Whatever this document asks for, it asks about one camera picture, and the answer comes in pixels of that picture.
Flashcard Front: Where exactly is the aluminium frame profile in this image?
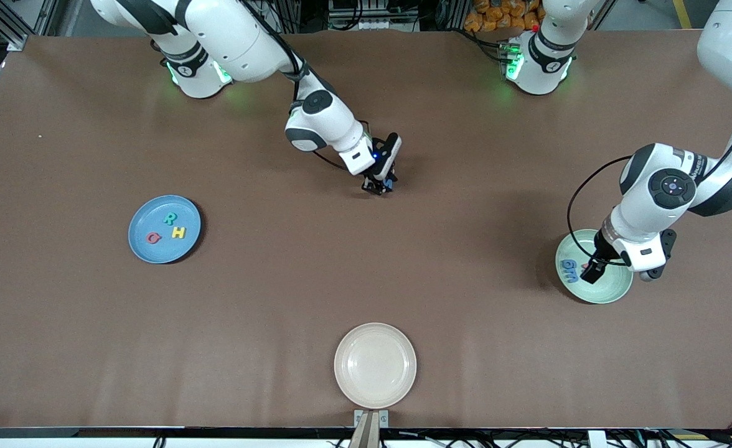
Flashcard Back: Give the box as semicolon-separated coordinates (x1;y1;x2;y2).
671;0;697;29
0;0;59;52

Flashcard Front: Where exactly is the orange snack packets pile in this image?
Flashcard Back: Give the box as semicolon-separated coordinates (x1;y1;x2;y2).
464;0;544;33

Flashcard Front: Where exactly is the green plate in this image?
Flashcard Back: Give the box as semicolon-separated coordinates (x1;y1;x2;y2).
555;228;634;305

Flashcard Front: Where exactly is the cream plate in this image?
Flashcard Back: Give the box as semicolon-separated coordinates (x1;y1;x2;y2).
334;322;418;410

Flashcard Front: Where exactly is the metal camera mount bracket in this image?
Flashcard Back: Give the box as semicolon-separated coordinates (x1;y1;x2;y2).
354;409;390;448

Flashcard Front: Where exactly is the blue plate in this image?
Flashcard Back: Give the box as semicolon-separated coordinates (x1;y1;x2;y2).
128;195;202;264

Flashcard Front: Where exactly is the black equipment rack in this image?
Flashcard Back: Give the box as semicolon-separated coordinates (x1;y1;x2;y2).
327;0;421;33

